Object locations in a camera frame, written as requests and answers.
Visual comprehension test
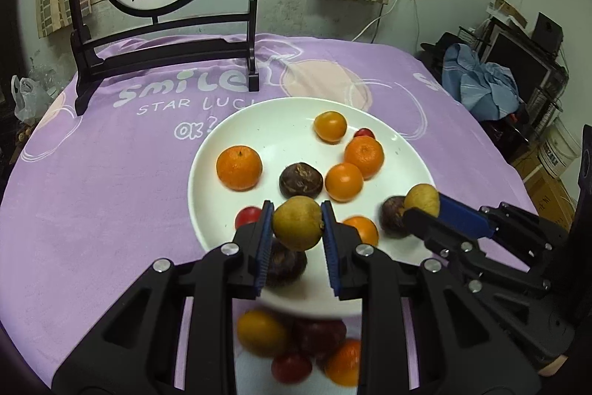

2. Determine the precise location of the red cherry tomato front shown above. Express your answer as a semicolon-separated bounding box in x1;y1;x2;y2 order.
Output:
234;205;262;230

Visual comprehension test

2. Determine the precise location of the small orange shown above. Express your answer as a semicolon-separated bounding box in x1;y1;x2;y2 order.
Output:
313;111;347;143

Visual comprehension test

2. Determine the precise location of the dark passion fruit front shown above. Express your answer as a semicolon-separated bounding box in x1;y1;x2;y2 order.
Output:
266;238;308;288

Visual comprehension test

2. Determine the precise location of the blue cloth pile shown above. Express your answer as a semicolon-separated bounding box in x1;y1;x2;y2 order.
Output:
441;43;521;121

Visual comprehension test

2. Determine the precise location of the yellow orange kumquat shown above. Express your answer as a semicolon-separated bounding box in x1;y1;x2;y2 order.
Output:
342;215;379;247

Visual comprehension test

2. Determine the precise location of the central orange mandarin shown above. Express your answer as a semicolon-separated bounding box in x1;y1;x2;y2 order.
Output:
343;136;384;180

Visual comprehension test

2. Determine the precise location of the dark red plum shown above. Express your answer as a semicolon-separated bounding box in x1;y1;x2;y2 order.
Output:
299;319;347;359

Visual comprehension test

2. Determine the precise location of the white plastic bag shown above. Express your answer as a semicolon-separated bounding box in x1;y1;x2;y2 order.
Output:
11;75;52;125

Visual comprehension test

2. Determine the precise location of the purple printed tablecloth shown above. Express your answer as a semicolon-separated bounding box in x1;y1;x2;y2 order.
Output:
1;34;533;386

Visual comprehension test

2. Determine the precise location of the cardboard box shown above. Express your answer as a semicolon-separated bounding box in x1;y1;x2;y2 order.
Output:
512;150;575;231

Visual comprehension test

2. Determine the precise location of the person's right hand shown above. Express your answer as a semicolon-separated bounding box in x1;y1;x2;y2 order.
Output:
538;355;568;377

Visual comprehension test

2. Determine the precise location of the large mandarin behind centre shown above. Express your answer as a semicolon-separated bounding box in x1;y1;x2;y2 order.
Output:
324;338;361;388

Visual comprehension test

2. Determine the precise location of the yellow orange fruit front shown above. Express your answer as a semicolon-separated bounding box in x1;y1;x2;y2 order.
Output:
325;163;364;202

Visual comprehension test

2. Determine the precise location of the yellow green round fruit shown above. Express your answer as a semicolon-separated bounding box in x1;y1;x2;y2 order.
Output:
236;309;288;358

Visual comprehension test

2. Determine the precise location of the dark passion fruit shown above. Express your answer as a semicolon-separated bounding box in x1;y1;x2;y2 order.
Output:
266;238;308;288
279;161;323;198
379;195;409;238

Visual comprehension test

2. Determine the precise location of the white oval plate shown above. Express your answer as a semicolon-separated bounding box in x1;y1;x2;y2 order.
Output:
186;97;435;319

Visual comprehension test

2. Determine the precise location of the large orange mandarin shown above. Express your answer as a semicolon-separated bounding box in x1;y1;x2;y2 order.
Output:
216;145;263;191

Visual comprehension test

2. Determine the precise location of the white plastic bucket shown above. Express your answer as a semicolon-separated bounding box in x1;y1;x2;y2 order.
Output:
538;116;581;178

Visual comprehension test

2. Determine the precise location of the green longan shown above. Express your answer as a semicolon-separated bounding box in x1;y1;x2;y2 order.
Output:
403;184;441;218
272;195;324;252

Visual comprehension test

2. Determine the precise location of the red cherry tomato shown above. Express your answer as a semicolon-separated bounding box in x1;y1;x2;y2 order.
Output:
353;127;375;138
271;353;312;385
234;205;262;230

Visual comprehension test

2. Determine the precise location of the black monitor on shelf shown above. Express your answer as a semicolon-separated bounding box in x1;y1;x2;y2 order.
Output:
478;17;569;103

